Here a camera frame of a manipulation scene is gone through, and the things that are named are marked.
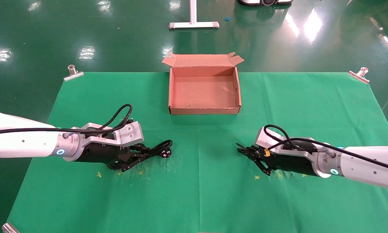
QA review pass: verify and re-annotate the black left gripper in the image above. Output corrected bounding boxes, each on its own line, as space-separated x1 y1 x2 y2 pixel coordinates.
74 142 151 172

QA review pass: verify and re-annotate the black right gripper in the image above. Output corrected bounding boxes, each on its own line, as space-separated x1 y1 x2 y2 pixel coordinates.
238 140 316 177

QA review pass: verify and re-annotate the thin black cable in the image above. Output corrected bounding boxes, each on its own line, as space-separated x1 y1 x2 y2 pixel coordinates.
236 143 269 159

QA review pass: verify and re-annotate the thick black data cable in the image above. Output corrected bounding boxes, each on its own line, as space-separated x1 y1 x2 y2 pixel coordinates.
107 140 173 170

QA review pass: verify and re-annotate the black white robot base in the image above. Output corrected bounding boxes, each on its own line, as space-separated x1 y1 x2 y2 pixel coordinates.
239 0 293 6

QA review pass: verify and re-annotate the open brown cardboard box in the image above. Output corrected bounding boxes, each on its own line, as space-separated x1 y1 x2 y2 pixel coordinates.
162 52 244 115

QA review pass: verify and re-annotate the green table cloth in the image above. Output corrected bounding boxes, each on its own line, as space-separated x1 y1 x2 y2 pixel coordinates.
6 72 388 233

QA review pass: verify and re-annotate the white T-shaped floor stand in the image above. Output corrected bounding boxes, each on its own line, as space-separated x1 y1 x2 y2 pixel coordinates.
168 0 220 29

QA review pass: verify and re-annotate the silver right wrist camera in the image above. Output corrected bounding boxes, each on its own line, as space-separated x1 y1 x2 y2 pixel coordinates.
254 127 331 161

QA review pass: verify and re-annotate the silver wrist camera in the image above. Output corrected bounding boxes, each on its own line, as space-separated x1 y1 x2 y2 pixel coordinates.
254 127 331 161
72 121 145 148

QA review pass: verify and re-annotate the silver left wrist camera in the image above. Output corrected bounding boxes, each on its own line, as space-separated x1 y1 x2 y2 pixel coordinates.
72 121 145 148

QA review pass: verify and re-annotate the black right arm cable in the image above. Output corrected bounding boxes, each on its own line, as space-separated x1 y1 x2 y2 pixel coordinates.
264 125 388 173

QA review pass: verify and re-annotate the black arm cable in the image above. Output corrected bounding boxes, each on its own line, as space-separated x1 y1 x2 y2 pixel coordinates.
264 125 388 173
0 104 133 138

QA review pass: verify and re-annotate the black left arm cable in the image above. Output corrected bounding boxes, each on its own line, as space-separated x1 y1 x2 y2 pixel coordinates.
0 104 133 138

